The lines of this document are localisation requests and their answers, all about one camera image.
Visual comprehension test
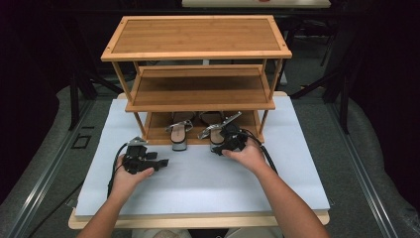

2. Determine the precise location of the black metal stand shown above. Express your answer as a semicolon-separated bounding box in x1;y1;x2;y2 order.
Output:
289;63;352;135
66;73;124;132

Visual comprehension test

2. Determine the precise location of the person's left hand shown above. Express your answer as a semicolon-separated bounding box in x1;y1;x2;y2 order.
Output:
109;158;156;200

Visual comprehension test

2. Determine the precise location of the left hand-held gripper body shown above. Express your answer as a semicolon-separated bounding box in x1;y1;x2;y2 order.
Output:
121;136;160;176

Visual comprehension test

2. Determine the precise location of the person's right hand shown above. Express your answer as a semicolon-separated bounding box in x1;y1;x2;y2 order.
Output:
221;137;269;177

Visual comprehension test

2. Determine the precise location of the metal floor rail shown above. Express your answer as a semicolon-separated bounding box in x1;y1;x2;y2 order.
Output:
0;98;97;238
326;102;401;238

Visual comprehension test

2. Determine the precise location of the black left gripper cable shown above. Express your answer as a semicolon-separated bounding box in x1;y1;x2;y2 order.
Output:
28;142;129;238

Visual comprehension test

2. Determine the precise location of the wooden three-tier shoe rack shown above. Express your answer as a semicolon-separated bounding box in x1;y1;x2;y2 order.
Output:
100;14;293;147

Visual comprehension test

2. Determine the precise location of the pale background table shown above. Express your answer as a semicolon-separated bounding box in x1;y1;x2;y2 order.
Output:
181;0;332;9

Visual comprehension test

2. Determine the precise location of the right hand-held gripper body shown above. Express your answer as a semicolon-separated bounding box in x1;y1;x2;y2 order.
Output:
197;111;249;154

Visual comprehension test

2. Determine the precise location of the white foam board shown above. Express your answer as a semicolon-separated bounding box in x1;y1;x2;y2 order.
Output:
74;95;331;218

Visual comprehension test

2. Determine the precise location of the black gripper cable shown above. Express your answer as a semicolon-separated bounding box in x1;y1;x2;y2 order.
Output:
242;127;279;176
28;142;129;238

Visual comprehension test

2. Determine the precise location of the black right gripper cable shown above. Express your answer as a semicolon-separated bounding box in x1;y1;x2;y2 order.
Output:
242;127;279;176

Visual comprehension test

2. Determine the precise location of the light wooden table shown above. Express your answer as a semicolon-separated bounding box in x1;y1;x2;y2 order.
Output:
67;91;331;230

